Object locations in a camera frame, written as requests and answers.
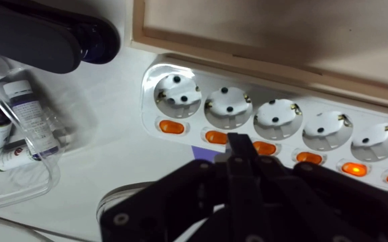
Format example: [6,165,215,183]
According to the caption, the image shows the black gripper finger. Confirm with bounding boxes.
[227,133,265,242]

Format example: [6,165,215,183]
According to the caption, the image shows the purple mat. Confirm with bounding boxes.
[193,146,227,163]

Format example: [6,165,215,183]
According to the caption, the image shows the white power strip orange switches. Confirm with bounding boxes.
[142,56,388,191]

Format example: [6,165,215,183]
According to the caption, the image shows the wooden divided tray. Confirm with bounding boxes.
[133,0,388,106]

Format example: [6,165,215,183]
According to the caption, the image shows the white vial bottom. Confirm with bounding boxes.
[0,79,60,160]

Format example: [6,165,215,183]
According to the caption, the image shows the clear plastic container with vials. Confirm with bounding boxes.
[0,55,97,207]

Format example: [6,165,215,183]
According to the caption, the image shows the white vial top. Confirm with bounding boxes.
[0,145,40,172]

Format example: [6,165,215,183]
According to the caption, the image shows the black stapler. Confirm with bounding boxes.
[0,0,121,74]

